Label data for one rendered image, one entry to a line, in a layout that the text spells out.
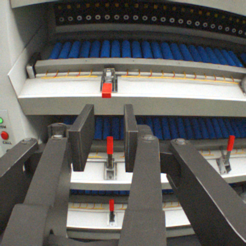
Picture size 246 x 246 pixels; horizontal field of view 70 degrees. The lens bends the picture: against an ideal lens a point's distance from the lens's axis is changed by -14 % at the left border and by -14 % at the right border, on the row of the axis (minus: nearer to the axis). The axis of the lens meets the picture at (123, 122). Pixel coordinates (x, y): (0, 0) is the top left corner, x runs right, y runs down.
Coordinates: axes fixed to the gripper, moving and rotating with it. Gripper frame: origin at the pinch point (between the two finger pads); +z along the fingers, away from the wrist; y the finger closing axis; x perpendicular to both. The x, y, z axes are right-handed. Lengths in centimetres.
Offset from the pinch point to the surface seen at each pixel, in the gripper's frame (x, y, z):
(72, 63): 4.6, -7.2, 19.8
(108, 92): 1.2, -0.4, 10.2
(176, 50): 7.4, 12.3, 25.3
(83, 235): -50, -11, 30
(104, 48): 7.4, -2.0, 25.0
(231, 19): 16.8, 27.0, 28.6
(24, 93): 0.1, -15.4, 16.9
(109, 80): 2.2, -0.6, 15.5
